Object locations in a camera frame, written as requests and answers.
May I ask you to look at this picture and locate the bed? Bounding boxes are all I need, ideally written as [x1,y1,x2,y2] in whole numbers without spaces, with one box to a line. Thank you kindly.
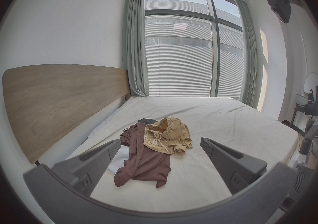
[2,64,298,213]

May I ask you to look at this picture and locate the tan shorts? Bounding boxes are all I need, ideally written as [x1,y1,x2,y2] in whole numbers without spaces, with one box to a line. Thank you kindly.
[143,117,193,156]

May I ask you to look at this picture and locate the grey dressing table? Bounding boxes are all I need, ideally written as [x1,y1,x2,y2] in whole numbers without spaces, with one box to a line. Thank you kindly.
[289,93,310,135]

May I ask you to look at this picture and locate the round mirror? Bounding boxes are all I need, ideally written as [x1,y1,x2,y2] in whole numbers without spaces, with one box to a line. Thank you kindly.
[304,73,318,94]

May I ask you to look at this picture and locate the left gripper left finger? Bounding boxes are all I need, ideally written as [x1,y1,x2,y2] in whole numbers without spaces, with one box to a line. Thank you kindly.
[51,139,122,196]

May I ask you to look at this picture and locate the black garment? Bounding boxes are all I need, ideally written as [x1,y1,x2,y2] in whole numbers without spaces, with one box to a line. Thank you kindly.
[138,118,159,125]

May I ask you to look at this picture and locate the white garment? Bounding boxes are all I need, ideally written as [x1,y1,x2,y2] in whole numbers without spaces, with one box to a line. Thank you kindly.
[107,147,130,175]

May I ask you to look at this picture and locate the window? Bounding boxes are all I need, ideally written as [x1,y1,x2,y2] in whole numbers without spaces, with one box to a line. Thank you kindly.
[144,0,246,100]

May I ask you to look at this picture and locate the brown garment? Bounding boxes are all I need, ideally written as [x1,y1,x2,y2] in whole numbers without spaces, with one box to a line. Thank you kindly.
[114,122,172,188]

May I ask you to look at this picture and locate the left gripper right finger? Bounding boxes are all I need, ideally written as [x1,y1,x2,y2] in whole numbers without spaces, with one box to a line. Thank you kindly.
[200,137,268,196]

